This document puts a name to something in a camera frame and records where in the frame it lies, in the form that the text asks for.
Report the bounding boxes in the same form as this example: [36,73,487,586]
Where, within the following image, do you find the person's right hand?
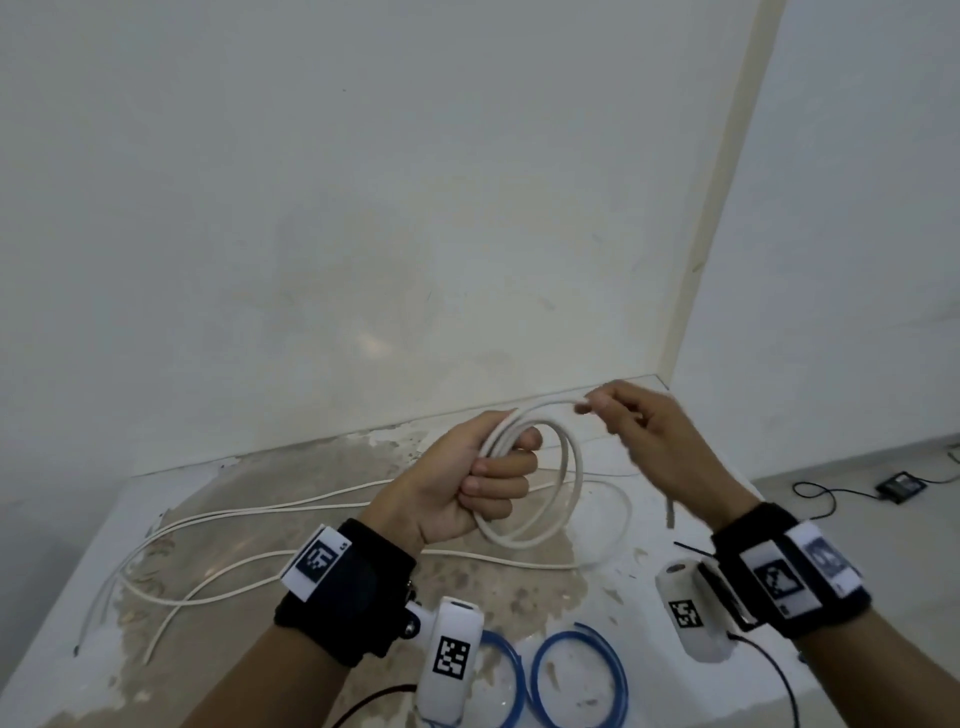
[573,379,760,537]

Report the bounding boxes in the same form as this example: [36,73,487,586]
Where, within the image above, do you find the person's left hand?
[359,410,544,556]

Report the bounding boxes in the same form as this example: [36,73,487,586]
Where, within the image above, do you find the white cable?
[72,480,580,668]
[469,396,680,573]

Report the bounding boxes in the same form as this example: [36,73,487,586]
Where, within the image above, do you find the person's right forearm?
[793,598,960,728]

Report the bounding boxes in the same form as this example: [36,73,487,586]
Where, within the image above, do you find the person's left forearm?
[178,613,423,728]

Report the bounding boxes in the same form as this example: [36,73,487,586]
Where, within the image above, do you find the black power adapter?
[876,470,930,503]

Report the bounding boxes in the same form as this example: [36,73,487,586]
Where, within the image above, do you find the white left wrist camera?
[414,597,490,726]

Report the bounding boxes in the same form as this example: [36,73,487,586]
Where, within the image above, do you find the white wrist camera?
[654,558,742,666]
[414,597,490,726]

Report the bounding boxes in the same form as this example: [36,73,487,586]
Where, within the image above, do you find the blue cable coil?
[478,621,631,728]

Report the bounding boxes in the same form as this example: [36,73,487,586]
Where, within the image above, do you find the black left wrist strap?
[273,518,419,669]

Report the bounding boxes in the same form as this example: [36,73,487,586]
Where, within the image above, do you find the black wrist strap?
[709,501,874,641]
[273,518,419,669]

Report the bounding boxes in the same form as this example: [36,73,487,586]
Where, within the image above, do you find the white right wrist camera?
[654,558,742,666]

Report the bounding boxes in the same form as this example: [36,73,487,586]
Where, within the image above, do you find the black left camera cable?
[321,683,419,728]

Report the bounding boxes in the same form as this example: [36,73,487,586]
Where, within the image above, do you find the black camera cable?
[321,683,419,728]
[726,632,802,728]

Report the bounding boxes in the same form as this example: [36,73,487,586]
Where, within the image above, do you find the black adapter cable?
[791,442,960,520]

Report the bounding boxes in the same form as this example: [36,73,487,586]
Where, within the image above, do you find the black right wrist strap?
[709,501,874,641]

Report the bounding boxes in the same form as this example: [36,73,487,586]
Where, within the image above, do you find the black right camera cable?
[726,632,802,728]

